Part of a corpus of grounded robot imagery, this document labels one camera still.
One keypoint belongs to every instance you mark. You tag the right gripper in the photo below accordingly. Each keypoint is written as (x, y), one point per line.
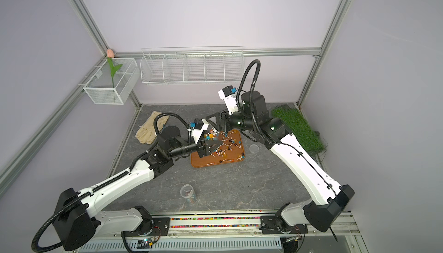
(223, 118)

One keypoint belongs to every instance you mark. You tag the clear jar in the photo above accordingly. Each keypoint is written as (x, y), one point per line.
(211, 134)
(188, 193)

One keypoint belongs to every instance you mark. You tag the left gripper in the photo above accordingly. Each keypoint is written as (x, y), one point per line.
(205, 149)

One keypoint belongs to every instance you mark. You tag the white mesh wall box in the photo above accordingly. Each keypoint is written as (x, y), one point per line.
(99, 87)

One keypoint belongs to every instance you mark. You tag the orange wooden tray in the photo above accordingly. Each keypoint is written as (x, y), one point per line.
(232, 151)

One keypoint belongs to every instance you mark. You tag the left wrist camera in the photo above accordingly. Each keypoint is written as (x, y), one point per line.
(198, 130)

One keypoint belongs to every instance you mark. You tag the green artificial grass mat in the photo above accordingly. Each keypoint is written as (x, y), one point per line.
(307, 137)

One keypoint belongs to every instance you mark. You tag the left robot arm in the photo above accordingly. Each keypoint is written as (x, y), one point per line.
(78, 216)

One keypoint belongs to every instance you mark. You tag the clear plastic jar lid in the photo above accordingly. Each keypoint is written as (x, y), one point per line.
(254, 149)

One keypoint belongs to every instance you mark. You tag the white wire wall basket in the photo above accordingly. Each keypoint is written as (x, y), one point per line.
(186, 65)

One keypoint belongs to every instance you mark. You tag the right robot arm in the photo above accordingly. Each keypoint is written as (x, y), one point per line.
(247, 111)

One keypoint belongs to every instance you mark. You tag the beige work glove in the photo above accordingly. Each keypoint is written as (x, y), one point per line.
(146, 133)

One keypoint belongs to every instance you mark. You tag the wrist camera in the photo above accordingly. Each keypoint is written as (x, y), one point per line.
(198, 130)
(228, 95)

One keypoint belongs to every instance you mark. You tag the artificial pink tulip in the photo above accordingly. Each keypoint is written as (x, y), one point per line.
(113, 68)

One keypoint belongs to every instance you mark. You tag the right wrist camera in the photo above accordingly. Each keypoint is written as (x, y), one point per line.
(228, 95)

